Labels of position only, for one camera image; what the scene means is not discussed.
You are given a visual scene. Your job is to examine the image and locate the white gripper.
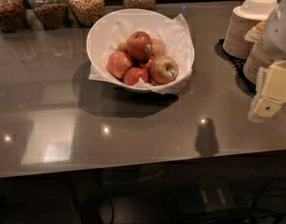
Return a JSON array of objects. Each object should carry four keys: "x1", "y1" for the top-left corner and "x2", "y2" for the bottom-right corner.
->
[{"x1": 261, "y1": 0, "x2": 286, "y2": 103}]

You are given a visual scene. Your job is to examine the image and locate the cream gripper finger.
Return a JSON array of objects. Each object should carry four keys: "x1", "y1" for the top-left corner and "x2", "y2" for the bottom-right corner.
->
[{"x1": 250, "y1": 96, "x2": 282, "y2": 119}]

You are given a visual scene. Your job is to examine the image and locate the right yellow-red apple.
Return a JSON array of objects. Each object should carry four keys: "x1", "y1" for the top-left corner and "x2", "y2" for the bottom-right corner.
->
[{"x1": 150, "y1": 55, "x2": 179, "y2": 85}]

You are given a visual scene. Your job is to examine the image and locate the back right pale apple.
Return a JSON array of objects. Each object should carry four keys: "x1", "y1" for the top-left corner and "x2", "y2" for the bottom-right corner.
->
[{"x1": 151, "y1": 38, "x2": 165, "y2": 57}]

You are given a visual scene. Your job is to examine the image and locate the front small red apple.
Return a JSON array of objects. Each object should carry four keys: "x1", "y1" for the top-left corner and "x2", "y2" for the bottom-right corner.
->
[{"x1": 123, "y1": 67, "x2": 150, "y2": 86}]

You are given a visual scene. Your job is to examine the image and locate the back left hidden apple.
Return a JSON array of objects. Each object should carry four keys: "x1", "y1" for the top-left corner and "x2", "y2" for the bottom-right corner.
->
[{"x1": 118, "y1": 37, "x2": 127, "y2": 52}]

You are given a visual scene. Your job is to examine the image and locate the white ceramic bowl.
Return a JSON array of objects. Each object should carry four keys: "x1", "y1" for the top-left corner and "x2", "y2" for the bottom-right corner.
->
[{"x1": 86, "y1": 8, "x2": 195, "y2": 94}]

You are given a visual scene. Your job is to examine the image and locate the black tray under stacks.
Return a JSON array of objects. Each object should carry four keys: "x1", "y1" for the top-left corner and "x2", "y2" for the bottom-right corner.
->
[{"x1": 214, "y1": 39, "x2": 256, "y2": 96}]

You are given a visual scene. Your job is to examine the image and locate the front stack paper bowls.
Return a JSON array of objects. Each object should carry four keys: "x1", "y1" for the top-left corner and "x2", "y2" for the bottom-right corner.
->
[{"x1": 243, "y1": 21, "x2": 273, "y2": 84}]

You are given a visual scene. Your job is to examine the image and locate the stack paper bowls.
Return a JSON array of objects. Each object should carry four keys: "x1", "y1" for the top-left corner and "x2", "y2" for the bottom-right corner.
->
[
  {"x1": 222, "y1": 0, "x2": 278, "y2": 60},
  {"x1": 243, "y1": 21, "x2": 273, "y2": 84}
]

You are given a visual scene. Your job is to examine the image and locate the rear stack paper bowls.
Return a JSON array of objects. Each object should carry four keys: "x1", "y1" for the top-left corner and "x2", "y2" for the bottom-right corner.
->
[{"x1": 222, "y1": 0, "x2": 278, "y2": 60}]

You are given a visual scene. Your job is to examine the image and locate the dark box under table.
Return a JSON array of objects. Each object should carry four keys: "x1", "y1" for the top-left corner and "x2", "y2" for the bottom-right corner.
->
[{"x1": 175, "y1": 184, "x2": 239, "y2": 216}]

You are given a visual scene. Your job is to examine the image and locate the white paper liner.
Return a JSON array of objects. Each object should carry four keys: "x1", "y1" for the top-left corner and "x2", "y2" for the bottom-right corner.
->
[{"x1": 88, "y1": 13, "x2": 195, "y2": 95}]

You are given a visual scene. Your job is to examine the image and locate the far left cereal jar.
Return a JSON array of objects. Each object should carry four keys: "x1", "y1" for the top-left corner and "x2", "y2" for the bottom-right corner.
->
[{"x1": 0, "y1": 0, "x2": 27, "y2": 33}]

